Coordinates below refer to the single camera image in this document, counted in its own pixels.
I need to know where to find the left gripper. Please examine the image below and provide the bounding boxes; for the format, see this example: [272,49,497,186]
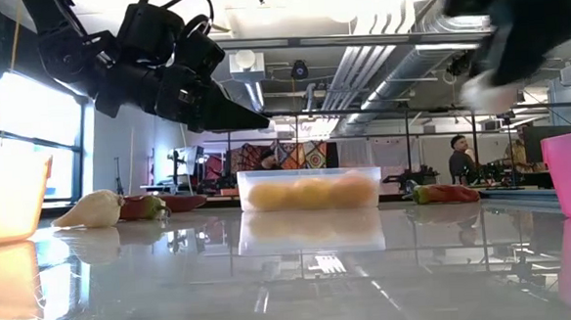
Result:
[136,65,271,138]

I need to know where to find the white garlic bulb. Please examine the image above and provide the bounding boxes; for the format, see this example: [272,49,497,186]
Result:
[458,67,525,118]
[49,187,127,231]

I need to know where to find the red dish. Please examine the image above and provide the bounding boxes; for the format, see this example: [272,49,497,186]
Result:
[159,192,211,214]

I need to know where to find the red pepper green stem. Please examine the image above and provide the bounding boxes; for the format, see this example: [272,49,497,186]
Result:
[411,181,483,207]
[118,193,170,223]

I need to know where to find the white ceiling unit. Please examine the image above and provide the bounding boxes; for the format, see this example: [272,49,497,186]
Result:
[228,48,267,85]

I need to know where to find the background robot workstation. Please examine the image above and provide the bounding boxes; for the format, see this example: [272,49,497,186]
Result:
[165,144,208,197]

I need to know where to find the person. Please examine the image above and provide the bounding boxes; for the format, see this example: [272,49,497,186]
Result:
[502,121,537,174]
[447,133,480,188]
[252,149,281,172]

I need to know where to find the clear plastic bin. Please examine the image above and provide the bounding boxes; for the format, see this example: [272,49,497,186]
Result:
[236,162,385,216]

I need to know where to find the dark background monitor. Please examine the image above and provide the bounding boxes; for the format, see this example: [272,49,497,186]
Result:
[523,123,571,165]

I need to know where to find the large bright window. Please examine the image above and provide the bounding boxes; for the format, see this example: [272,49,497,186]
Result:
[0,67,89,206]

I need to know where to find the orange plastic bin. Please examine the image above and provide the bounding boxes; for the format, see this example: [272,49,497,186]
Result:
[0,140,59,247]

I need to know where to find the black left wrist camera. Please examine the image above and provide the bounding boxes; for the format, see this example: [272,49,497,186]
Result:
[172,14,229,84]

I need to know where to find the black ceiling camera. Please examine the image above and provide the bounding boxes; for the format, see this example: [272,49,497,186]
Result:
[289,58,311,81]

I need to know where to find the colourful wall tapestry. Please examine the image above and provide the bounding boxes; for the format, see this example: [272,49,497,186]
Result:
[228,137,330,174]

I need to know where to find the black metal rack frame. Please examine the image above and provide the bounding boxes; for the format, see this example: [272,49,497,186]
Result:
[163,94,571,200]

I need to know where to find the silver ceiling duct pipes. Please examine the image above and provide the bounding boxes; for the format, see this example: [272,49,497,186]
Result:
[316,2,491,139]

